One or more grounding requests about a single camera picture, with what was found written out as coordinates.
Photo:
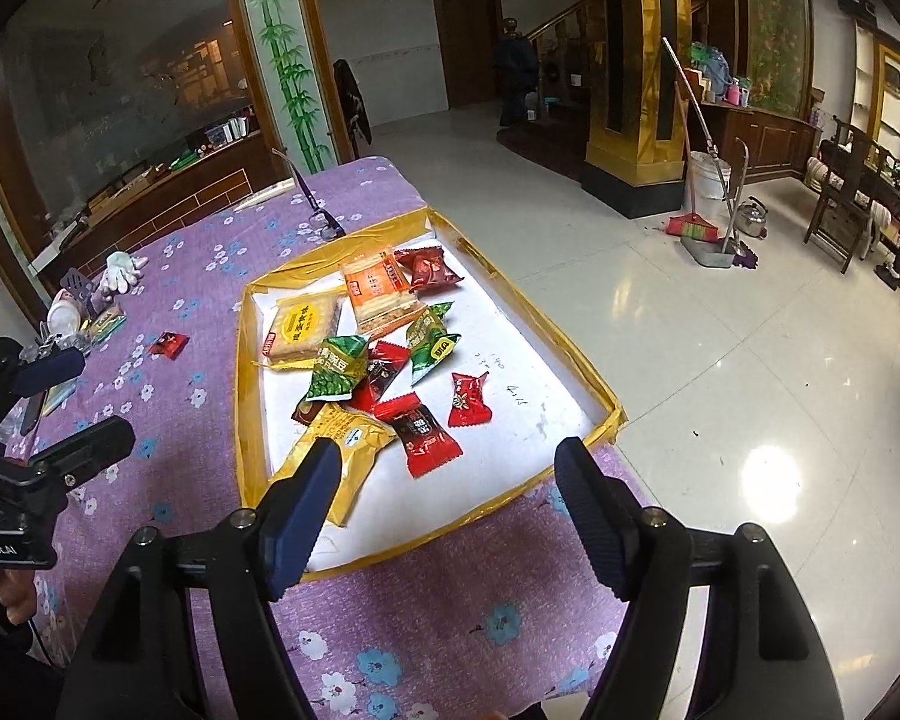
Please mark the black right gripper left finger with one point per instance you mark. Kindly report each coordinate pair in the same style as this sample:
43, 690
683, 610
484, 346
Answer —
138, 657

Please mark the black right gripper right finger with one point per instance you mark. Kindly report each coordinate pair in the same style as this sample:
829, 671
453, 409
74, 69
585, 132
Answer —
761, 655

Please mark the red and gold snack bar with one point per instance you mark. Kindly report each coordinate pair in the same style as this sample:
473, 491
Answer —
306, 411

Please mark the yellow cheese sandwich cracker bag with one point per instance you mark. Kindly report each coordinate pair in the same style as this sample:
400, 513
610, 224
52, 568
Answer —
359, 437

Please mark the yellow soda cracker pack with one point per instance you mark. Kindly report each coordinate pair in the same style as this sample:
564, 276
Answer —
299, 328

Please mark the green pea snack bag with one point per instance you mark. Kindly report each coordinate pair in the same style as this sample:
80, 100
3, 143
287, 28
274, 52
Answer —
341, 364

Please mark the red candy pack with dark centre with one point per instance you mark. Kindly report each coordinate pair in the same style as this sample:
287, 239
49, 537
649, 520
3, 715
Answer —
426, 443

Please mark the small red candy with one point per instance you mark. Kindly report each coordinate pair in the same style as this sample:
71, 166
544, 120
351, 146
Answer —
468, 405

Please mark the orange soda cracker pack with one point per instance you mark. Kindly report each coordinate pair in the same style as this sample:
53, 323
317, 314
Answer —
379, 293

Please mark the green white snack pack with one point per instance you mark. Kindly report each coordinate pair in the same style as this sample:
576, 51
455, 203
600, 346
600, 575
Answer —
429, 340

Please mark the dark red foil snack bag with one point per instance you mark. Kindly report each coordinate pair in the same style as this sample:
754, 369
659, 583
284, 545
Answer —
428, 269

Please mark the left hand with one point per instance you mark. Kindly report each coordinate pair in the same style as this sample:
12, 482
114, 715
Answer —
18, 595

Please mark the black phone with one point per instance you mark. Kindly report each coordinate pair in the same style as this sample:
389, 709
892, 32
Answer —
32, 414

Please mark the blue yellow booklet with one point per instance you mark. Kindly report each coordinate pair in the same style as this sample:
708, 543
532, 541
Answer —
58, 395

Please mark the green booklet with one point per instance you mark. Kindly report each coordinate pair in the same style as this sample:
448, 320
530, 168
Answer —
100, 329

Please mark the black spatula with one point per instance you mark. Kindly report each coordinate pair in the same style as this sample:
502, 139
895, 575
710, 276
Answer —
78, 285

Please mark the purple floral tablecloth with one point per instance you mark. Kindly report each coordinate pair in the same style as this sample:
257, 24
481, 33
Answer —
419, 608

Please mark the wooden cabinet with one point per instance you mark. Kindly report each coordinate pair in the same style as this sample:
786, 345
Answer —
214, 183

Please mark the eyeglasses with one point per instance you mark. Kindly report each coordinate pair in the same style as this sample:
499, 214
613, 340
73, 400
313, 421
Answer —
322, 222

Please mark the red broom and dustpan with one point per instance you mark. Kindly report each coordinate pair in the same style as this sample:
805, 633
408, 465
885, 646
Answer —
706, 228

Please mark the metal kettle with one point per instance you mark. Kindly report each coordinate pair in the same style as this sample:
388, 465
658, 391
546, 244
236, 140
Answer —
751, 218

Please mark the wooden chair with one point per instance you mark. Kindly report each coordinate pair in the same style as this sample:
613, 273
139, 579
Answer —
856, 176

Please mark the white bucket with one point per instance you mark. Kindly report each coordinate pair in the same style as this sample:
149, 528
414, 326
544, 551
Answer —
705, 184

